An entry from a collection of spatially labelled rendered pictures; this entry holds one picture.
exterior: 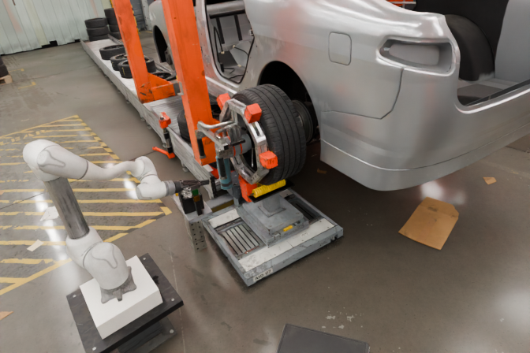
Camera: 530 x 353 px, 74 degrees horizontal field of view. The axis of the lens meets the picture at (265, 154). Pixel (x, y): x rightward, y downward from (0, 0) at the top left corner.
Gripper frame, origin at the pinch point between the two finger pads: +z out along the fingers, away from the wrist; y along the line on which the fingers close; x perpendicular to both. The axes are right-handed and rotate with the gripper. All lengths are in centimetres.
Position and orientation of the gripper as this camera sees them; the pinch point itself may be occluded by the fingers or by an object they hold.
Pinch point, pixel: (203, 182)
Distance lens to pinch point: 224.4
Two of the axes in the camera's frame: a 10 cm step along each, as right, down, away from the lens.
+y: -5.8, -3.4, 7.4
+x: -1.3, 9.4, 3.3
